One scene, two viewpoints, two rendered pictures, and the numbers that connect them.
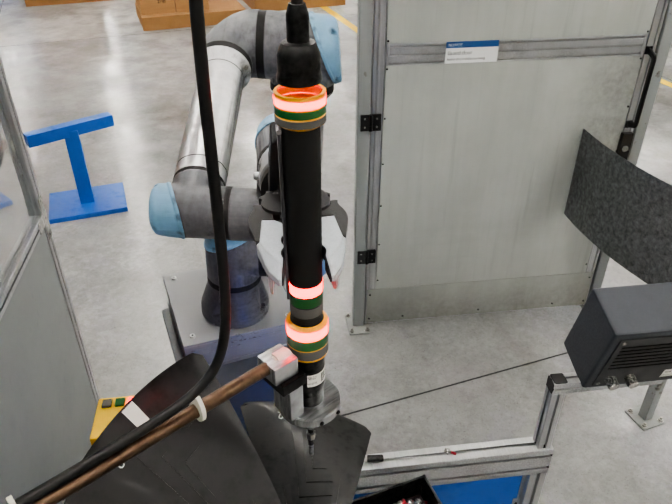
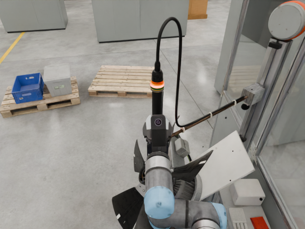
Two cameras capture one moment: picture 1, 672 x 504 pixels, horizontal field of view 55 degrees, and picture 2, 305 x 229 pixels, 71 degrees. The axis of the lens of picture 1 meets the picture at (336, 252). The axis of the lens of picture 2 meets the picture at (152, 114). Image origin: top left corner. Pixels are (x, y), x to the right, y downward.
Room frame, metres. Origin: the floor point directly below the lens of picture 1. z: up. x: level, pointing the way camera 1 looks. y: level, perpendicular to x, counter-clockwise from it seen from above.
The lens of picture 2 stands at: (1.10, 0.09, 2.14)
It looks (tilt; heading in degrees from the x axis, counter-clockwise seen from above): 38 degrees down; 187
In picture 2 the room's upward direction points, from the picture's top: straight up
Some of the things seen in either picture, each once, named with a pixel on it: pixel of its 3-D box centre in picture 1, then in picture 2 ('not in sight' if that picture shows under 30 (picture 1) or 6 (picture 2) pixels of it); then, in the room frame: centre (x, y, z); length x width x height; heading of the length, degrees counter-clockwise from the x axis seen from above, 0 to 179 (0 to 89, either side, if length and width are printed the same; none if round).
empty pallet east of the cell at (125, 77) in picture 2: not in sight; (125, 80); (-2.54, -0.91, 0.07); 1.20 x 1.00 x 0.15; 94
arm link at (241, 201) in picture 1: (272, 216); (165, 211); (0.78, 0.09, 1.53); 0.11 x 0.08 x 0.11; 90
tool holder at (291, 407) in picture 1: (301, 377); not in sight; (0.50, 0.04, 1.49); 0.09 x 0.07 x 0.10; 132
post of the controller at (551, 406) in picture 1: (549, 412); not in sight; (0.93, -0.45, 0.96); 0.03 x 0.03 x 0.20; 7
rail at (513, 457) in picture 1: (346, 476); not in sight; (0.88, -0.02, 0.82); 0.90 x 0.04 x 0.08; 97
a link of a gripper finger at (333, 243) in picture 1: (331, 264); (149, 127); (0.52, 0.00, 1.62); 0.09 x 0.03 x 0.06; 18
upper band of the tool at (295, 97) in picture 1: (300, 106); (157, 85); (0.51, 0.03, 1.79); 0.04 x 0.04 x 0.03
